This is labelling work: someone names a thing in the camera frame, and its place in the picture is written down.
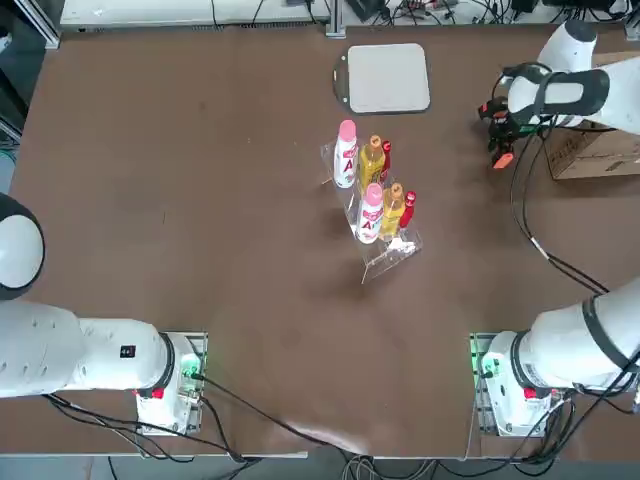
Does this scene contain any white board black handle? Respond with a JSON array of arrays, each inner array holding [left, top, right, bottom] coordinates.
[[331, 42, 433, 116]]

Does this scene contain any white panel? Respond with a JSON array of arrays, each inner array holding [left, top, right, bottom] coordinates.
[[58, 0, 332, 27]]

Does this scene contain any white bottle pink cap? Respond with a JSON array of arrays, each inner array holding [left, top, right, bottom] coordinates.
[[333, 119, 361, 190], [355, 182, 385, 245]]

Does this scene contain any clear acrylic stepped shelf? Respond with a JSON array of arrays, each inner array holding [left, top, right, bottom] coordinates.
[[319, 142, 424, 286]]

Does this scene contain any black foot cable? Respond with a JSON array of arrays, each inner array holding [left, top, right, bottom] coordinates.
[[192, 372, 374, 457]]

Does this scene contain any yellow drink bottle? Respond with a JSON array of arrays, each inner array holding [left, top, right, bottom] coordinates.
[[379, 182, 406, 240], [358, 135, 386, 187]]

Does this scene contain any brown cardboard box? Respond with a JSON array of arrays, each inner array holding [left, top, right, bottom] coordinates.
[[547, 49, 640, 181]]

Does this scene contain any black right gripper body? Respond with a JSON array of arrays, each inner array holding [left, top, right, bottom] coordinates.
[[485, 110, 525, 154]]

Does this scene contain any red cola bottle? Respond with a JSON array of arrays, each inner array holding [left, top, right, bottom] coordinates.
[[378, 140, 394, 179], [398, 190, 419, 232]]

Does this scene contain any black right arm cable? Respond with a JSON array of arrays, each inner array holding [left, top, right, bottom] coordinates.
[[509, 117, 611, 296]]

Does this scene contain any aluminium frame rail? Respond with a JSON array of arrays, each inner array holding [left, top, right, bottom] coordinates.
[[12, 0, 62, 50]]

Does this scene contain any aluminium frame post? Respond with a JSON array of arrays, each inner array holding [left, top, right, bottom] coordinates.
[[325, 0, 347, 39]]

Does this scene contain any black power adapter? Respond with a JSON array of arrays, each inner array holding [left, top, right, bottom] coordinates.
[[347, 0, 392, 22]]

